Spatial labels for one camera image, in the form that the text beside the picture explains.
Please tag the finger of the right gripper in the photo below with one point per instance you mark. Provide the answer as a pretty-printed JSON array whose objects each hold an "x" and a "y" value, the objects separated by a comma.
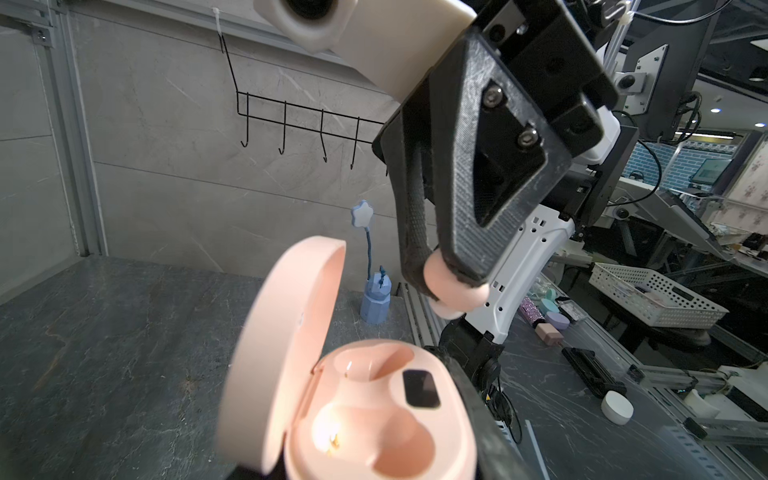
[{"x": 404, "y": 146}]

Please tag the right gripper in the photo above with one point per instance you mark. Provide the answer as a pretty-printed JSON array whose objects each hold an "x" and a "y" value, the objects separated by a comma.
[{"x": 494, "y": 156}]

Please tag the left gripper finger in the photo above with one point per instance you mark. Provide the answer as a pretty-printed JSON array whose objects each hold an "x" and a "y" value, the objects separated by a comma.
[{"x": 496, "y": 458}]

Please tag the pink earbud case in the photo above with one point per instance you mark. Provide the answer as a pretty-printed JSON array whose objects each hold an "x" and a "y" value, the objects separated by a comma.
[{"x": 371, "y": 409}]

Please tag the pink earbud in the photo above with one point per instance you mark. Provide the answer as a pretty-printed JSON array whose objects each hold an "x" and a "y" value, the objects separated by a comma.
[{"x": 452, "y": 297}]

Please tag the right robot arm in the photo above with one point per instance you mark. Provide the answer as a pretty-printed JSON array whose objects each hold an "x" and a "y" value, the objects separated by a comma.
[{"x": 475, "y": 339}]

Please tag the black rectangular box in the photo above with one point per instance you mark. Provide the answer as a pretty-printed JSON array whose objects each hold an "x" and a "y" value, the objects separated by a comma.
[{"x": 592, "y": 372}]

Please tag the white round puck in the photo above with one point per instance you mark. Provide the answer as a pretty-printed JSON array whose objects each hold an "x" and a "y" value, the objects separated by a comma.
[{"x": 617, "y": 408}]

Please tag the glitter purple tube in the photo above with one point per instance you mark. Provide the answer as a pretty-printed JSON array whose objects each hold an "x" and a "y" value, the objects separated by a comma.
[{"x": 530, "y": 312}]

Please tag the black monitor on stand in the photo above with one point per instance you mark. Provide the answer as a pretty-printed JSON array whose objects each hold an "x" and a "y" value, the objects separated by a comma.
[{"x": 656, "y": 81}]

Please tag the white plastic tray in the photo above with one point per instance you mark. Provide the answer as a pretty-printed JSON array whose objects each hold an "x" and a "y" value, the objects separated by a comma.
[{"x": 655, "y": 299}]

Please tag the black wire hook rack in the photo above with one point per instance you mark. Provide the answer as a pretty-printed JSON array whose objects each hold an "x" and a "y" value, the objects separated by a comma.
[{"x": 324, "y": 123}]

